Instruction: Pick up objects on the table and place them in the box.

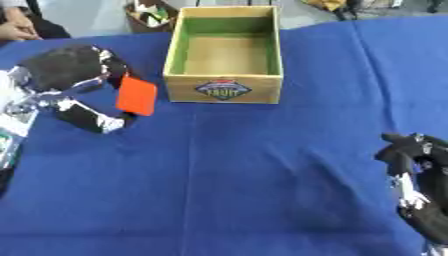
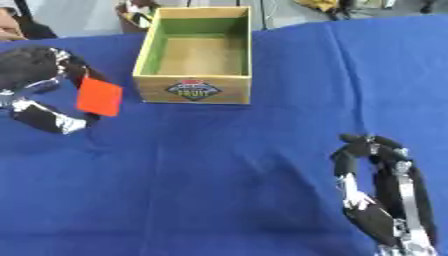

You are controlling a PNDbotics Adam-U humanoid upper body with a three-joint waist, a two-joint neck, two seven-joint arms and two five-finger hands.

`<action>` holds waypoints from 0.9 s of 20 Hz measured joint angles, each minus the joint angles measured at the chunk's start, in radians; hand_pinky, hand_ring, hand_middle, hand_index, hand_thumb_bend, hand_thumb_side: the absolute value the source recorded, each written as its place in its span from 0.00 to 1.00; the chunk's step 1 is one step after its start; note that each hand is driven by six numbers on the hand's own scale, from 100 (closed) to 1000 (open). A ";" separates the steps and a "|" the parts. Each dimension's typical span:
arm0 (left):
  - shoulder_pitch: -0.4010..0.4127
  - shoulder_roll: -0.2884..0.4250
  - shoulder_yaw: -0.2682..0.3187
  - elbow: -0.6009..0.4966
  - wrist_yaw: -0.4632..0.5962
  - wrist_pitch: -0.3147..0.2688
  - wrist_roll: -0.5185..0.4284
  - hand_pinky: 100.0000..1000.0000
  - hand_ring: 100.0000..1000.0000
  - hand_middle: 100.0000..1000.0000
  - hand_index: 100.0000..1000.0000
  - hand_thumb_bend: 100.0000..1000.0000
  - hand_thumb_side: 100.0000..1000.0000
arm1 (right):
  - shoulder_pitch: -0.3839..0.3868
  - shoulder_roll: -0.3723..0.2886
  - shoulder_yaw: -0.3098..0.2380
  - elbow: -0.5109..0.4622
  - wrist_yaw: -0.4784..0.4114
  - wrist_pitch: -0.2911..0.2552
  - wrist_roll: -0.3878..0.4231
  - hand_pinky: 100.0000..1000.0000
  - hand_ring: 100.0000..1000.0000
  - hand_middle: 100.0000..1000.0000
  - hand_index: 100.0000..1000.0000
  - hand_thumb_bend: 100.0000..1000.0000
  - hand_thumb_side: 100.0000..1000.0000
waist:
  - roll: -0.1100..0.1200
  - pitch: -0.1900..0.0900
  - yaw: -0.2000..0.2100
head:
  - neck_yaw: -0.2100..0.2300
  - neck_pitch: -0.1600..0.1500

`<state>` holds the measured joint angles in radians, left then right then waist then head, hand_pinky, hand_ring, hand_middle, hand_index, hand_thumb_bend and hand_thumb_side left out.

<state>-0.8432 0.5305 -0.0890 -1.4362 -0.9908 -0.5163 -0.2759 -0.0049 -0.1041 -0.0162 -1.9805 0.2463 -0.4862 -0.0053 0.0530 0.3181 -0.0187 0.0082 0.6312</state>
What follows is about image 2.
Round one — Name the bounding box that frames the tan cardboard box green inside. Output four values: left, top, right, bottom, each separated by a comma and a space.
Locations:
131, 5, 254, 105

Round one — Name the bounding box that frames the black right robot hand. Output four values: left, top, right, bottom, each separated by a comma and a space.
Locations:
329, 133, 441, 256

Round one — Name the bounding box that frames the black tripod leg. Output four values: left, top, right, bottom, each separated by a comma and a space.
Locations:
255, 0, 270, 31

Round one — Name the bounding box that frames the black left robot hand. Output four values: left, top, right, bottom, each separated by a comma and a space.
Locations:
0, 45, 112, 136

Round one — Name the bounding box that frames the yellow and black bag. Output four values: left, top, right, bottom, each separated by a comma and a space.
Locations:
294, 0, 357, 21

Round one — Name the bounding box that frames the brown bag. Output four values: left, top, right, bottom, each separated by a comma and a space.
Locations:
113, 0, 163, 34

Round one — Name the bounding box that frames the person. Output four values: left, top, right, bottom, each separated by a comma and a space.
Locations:
0, 6, 60, 42

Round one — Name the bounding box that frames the orange block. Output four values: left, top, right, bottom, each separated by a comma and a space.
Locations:
75, 76, 125, 118

